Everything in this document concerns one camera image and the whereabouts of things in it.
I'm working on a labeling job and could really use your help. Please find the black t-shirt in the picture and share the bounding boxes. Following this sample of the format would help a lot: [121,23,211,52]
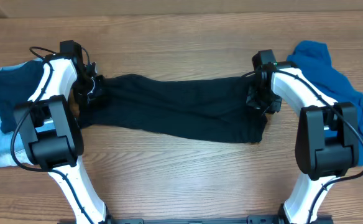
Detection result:
[79,74,267,143]

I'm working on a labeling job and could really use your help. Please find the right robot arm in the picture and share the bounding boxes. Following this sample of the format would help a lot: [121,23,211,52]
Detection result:
[246,50,359,223]

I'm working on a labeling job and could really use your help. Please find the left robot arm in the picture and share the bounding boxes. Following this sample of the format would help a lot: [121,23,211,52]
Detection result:
[11,40,111,223]

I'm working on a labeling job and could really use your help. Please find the blue t-shirt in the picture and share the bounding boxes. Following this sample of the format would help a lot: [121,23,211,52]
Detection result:
[286,40,363,167]

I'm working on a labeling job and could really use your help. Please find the folded navy shirt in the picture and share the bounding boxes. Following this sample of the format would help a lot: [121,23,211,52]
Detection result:
[0,60,44,133]

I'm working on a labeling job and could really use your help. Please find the folded light denim jeans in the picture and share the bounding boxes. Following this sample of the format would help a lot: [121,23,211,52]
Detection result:
[0,150,32,168]

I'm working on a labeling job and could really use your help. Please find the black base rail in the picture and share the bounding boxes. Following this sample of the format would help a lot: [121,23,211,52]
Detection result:
[102,215,288,224]

